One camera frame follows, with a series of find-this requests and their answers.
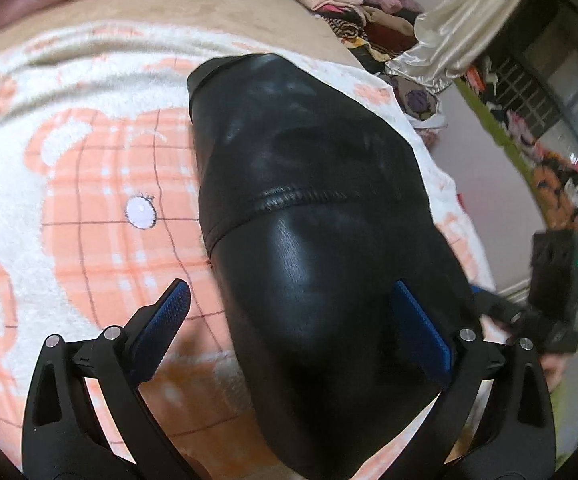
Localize white pink patterned blanket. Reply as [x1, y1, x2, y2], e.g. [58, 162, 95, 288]
[0, 19, 497, 480]

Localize cream satin curtain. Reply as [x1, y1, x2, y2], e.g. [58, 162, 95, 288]
[385, 0, 522, 93]

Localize pile of colourful clothes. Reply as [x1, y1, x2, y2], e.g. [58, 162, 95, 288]
[297, 0, 447, 136]

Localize person's right hand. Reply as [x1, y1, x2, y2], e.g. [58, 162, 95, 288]
[539, 353, 570, 392]

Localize black leather jacket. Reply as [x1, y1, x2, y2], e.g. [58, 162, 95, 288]
[188, 54, 479, 479]

